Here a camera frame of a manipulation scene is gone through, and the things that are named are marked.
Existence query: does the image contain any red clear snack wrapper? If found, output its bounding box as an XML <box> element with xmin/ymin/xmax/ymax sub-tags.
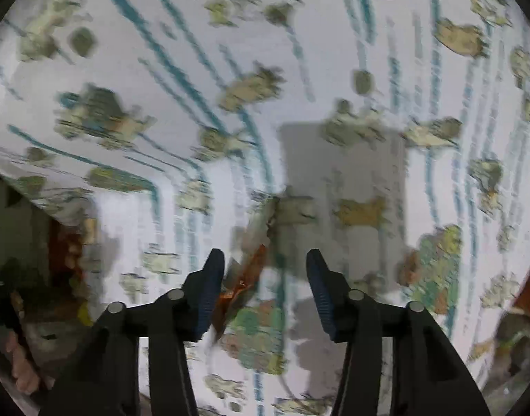
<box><xmin>211</xmin><ymin>221</ymin><xmax>275</xmax><ymax>346</ymax></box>

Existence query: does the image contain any person's left hand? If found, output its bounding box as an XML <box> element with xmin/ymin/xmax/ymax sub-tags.
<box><xmin>5</xmin><ymin>331</ymin><xmax>42</xmax><ymax>395</ymax></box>

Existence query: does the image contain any cartoon print table cloth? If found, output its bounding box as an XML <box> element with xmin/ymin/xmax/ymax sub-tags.
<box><xmin>0</xmin><ymin>0</ymin><xmax>530</xmax><ymax>415</ymax></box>

